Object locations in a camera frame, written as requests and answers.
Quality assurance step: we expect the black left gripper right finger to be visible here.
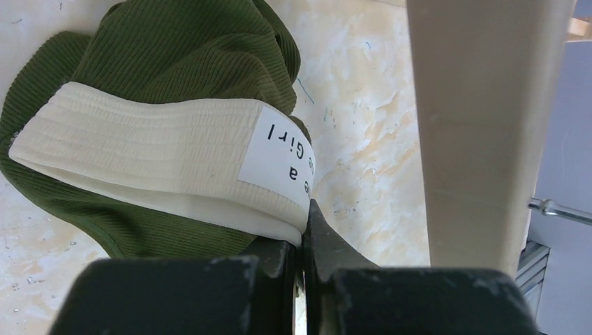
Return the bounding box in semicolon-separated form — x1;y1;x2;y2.
302;201;538;334

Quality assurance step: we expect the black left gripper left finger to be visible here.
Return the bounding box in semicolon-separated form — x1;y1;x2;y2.
50;237;297;334

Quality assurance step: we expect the green underwear with cream waistband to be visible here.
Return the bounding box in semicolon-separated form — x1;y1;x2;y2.
1;1;316;258

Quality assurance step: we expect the beige clip hanger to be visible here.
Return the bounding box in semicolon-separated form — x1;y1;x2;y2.
406;1;575;276

